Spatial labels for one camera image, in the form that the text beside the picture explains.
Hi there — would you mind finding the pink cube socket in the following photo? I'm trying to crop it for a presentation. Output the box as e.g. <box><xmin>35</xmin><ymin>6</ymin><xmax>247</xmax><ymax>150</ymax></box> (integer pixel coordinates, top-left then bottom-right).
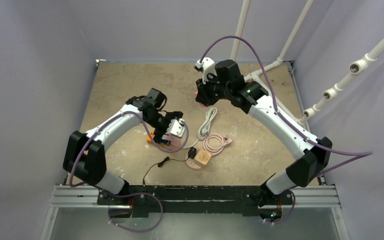
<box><xmin>167</xmin><ymin>135</ymin><xmax>182</xmax><ymax>150</ymax></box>

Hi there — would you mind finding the black adapter cable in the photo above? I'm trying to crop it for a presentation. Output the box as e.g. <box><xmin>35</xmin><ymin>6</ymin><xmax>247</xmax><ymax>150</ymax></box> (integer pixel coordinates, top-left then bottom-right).
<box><xmin>142</xmin><ymin>156</ymin><xmax>189</xmax><ymax>185</ymax></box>

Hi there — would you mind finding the white cable of beige socket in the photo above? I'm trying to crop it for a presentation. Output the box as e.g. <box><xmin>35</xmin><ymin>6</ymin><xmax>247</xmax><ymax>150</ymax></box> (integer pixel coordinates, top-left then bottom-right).
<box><xmin>182</xmin><ymin>106</ymin><xmax>218</xmax><ymax>149</ymax></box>

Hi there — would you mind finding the black power adapter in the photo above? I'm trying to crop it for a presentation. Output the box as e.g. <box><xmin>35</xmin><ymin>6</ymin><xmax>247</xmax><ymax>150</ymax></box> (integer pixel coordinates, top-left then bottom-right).
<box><xmin>187</xmin><ymin>147</ymin><xmax>197</xmax><ymax>160</ymax></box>

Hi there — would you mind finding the pink round power socket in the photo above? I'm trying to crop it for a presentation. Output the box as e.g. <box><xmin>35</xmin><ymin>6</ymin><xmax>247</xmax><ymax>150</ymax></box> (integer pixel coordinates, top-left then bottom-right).
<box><xmin>185</xmin><ymin>148</ymin><xmax>205</xmax><ymax>171</ymax></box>

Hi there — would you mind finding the beige cube power socket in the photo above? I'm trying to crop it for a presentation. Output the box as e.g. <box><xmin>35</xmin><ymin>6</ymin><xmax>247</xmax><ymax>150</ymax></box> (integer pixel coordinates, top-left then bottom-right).
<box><xmin>194</xmin><ymin>149</ymin><xmax>212</xmax><ymax>166</ymax></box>

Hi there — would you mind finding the orange power strip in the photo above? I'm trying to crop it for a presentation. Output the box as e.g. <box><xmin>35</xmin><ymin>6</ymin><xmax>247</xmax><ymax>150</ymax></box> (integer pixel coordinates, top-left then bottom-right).
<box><xmin>146</xmin><ymin>131</ymin><xmax>159</xmax><ymax>145</ymax></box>

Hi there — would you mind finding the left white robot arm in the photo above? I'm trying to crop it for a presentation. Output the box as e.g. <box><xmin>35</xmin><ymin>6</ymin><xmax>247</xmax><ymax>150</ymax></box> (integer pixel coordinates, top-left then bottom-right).
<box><xmin>62</xmin><ymin>88</ymin><xmax>189</xmax><ymax>205</ymax></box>

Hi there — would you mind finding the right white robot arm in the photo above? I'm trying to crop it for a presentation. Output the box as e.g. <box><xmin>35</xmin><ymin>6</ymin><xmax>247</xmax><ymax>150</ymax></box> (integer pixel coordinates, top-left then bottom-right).
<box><xmin>194</xmin><ymin>57</ymin><xmax>333</xmax><ymax>204</ymax></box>

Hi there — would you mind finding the white pipe with fittings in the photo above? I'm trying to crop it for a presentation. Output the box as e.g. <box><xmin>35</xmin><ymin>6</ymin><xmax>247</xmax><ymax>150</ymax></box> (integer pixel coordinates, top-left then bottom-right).
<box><xmin>297</xmin><ymin>38</ymin><xmax>384</xmax><ymax>125</ymax></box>

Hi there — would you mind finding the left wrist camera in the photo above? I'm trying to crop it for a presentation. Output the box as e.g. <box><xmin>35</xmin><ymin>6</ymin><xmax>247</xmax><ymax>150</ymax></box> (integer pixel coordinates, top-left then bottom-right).
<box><xmin>165</xmin><ymin>118</ymin><xmax>186</xmax><ymax>139</ymax></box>

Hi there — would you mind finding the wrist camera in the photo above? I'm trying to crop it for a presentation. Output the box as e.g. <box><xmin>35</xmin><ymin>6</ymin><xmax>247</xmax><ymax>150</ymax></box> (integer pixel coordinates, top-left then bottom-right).
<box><xmin>165</xmin><ymin>118</ymin><xmax>186</xmax><ymax>139</ymax></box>
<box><xmin>194</xmin><ymin>57</ymin><xmax>216</xmax><ymax>85</ymax></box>

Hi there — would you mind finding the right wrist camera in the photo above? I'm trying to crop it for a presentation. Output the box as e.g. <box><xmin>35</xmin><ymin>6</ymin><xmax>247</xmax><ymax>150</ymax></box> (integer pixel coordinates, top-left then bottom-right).
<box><xmin>194</xmin><ymin>57</ymin><xmax>216</xmax><ymax>85</ymax></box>

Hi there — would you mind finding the white pipe frame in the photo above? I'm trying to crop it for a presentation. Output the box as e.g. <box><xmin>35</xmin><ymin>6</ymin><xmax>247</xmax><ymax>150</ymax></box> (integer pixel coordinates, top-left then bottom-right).
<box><xmin>230</xmin><ymin>0</ymin><xmax>315</xmax><ymax>129</ymax></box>

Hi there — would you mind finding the pink coiled cable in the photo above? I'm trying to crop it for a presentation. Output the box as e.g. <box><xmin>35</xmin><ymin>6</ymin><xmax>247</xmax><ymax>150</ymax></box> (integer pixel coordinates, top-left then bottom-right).
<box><xmin>202</xmin><ymin>133</ymin><xmax>233</xmax><ymax>157</ymax></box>

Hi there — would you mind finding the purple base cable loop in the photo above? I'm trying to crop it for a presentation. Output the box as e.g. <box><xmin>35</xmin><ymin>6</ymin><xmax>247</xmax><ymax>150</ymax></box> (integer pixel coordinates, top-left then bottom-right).
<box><xmin>108</xmin><ymin>191</ymin><xmax>165</xmax><ymax>234</ymax></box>

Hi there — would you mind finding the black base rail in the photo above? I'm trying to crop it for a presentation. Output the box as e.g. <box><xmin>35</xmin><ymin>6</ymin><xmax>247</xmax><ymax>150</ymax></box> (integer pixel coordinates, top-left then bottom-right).
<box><xmin>97</xmin><ymin>185</ymin><xmax>294</xmax><ymax>218</ymax></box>

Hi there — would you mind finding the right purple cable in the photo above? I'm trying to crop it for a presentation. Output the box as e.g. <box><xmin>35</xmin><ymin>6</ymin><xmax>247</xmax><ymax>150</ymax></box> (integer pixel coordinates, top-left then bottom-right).
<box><xmin>198</xmin><ymin>35</ymin><xmax>374</xmax><ymax>176</ymax></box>

